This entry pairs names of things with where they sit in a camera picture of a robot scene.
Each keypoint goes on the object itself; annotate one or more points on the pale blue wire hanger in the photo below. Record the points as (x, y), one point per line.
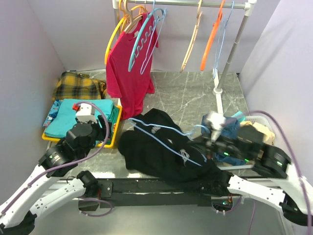
(159, 15)

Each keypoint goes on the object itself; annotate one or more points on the black shirt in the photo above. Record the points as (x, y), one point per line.
(157, 148)

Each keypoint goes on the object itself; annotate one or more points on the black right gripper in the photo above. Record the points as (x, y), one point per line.
(209, 144)

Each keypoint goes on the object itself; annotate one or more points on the green printed garment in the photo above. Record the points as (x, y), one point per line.
(112, 121)

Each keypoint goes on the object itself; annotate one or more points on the cream beige shirt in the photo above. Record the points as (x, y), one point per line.
(268, 137)

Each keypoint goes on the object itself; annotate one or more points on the dark blue shirt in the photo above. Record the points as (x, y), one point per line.
(230, 131)

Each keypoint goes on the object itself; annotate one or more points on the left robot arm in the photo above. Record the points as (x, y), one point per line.
(19, 214)

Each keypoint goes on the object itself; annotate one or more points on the black base bar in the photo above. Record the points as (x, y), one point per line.
(155, 192)

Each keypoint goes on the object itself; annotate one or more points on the thin blue wire hanger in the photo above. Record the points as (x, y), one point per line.
(222, 30)

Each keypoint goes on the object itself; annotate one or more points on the orange plastic hanger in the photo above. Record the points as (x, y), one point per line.
(212, 37)

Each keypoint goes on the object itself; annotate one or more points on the folded turquoise cloth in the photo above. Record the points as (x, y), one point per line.
(65, 118)

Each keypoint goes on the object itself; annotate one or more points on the beige hanger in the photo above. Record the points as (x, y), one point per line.
(131, 19)

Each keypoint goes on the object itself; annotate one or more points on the yellow plaid shirt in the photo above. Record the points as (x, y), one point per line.
(79, 86)

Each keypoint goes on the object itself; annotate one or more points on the yellow plastic tray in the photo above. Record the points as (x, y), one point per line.
(109, 144)

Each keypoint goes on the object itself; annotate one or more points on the light blue wavy hanger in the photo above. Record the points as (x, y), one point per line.
(137, 48)

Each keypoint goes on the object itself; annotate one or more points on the white perforated plastic basket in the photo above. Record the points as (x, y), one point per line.
(249, 165)

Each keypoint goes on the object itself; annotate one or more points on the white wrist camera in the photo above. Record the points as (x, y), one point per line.
(215, 122)
(84, 113)

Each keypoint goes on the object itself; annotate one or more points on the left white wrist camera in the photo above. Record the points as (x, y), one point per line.
(84, 113)

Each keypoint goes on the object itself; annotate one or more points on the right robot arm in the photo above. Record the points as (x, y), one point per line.
(293, 198)

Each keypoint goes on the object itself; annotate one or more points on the white clothes rack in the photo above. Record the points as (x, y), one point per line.
(247, 6)

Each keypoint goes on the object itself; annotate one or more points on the turquoise t shirt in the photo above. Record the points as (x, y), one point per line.
(240, 116)

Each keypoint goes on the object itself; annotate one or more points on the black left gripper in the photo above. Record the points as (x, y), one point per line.
(102, 130)

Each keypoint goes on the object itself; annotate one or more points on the wooden hanger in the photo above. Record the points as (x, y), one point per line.
(193, 37)

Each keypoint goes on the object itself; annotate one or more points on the blue patterned cloth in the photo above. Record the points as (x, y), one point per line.
(52, 113)

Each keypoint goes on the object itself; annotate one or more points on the yellow plastic hanger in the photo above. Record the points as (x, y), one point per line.
(121, 22)

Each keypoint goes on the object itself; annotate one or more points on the magenta pink shirt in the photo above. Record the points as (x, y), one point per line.
(129, 87)

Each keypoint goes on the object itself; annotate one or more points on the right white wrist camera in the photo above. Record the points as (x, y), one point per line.
(215, 122)

